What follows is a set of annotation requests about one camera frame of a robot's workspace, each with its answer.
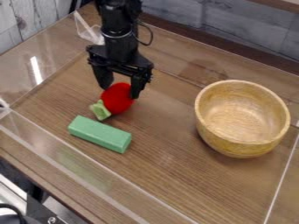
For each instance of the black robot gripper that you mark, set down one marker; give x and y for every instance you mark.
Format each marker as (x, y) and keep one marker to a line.
(137, 68)

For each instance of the green rectangular block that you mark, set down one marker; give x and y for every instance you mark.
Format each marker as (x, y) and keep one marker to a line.
(100, 134)

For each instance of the red plush strawberry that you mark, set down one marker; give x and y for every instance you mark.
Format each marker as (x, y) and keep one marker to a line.
(113, 101)

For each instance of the black table clamp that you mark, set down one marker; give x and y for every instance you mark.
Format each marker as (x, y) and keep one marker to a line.
(37, 214)

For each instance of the clear acrylic tray wall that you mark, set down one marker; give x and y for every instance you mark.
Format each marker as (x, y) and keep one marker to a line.
(169, 179)

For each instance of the wooden bowl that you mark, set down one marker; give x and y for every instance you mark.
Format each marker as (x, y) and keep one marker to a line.
(241, 118)

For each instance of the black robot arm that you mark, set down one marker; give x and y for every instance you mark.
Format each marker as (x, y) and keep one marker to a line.
(118, 56)

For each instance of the clear acrylic corner bracket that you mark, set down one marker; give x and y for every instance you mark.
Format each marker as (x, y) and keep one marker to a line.
(88, 32)

